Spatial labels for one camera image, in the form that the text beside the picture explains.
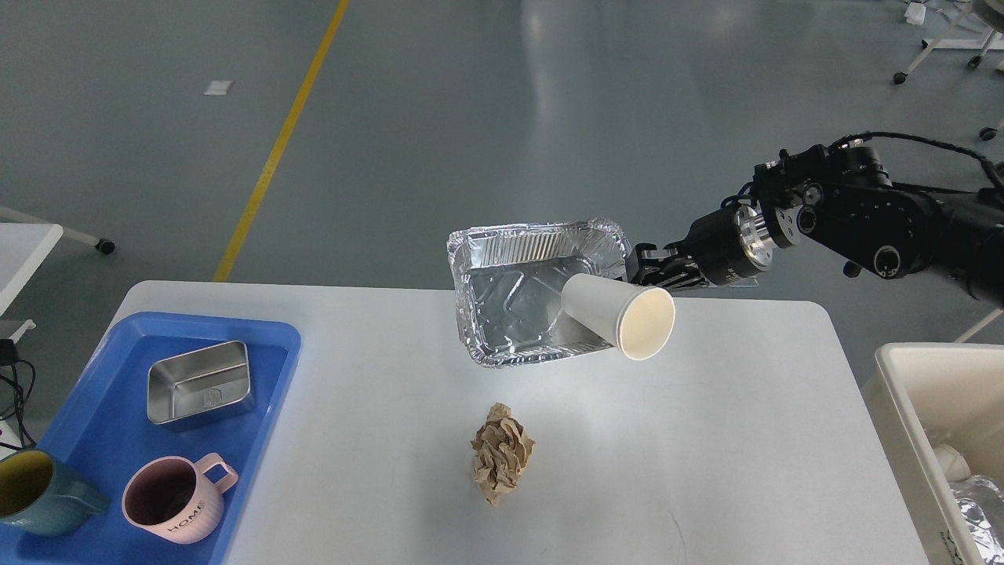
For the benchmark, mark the white paper cup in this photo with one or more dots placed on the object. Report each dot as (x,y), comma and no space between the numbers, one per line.
(637,320)

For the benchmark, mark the brown paper ball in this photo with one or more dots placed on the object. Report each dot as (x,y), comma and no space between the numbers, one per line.
(502,450)

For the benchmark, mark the square stainless steel tray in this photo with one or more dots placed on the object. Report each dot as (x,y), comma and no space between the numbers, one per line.
(200,387)

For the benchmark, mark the blue plastic tray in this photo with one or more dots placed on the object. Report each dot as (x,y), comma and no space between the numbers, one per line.
(102,431)

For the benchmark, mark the grey office chair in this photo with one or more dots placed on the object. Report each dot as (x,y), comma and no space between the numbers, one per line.
(104,246)

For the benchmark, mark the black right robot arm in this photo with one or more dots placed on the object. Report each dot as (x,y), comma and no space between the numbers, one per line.
(840,196)

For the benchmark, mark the pink mug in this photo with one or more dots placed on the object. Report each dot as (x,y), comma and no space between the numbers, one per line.
(179,500)

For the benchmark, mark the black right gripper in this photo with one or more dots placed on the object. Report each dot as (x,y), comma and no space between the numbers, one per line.
(722,248)

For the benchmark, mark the crumpled foil in bin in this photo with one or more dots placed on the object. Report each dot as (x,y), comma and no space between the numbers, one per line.
(980,502)

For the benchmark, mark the white side table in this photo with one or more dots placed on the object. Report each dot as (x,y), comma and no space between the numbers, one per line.
(24,246)

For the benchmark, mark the white chair legs with castors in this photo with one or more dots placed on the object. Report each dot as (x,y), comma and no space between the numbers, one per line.
(989,13)

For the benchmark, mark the teal and yellow mug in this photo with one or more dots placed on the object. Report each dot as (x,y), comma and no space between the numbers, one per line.
(45,497)

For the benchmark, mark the beige plastic bin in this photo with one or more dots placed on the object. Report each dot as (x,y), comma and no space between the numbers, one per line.
(926,395)

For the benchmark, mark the white paper scrap on floor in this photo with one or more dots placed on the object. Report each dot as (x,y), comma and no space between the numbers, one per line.
(218,88)

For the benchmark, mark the white object in bin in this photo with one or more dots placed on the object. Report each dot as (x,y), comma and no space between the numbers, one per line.
(951,462)

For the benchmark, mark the aluminium foil tray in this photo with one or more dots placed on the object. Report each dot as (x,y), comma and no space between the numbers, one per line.
(508,283)

